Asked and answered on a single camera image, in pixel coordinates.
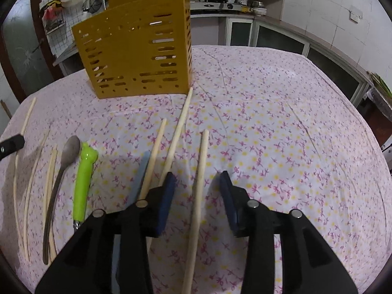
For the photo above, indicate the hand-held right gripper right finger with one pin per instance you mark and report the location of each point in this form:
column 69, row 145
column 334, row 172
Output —
column 228, row 202

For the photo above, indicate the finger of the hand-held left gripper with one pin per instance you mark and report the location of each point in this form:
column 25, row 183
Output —
column 12, row 147

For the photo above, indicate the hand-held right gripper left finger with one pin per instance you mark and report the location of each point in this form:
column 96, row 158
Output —
column 167, row 202

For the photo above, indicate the yellow slotted utensil holder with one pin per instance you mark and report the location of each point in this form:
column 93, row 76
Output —
column 134, row 52

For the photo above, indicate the metal spoon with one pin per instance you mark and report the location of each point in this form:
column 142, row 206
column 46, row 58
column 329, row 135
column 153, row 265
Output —
column 72, row 148

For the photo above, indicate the frosted glass door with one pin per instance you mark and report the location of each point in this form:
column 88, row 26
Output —
column 24, row 52

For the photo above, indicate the kitchen counter cabinets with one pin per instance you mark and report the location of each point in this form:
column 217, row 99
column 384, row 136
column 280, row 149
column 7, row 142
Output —
column 275, row 36

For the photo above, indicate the dark side table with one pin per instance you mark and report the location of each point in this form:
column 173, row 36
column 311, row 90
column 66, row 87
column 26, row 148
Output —
column 378, row 116

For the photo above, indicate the green vegetables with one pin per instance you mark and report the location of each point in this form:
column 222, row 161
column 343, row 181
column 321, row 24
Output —
column 381, row 84

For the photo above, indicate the gas stove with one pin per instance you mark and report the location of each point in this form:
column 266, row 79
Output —
column 214, row 6

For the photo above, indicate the stacked bowls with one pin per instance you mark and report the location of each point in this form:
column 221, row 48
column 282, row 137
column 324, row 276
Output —
column 258, row 7

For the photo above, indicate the white wall socket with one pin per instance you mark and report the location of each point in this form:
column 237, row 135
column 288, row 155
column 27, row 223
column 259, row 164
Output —
column 356, row 14

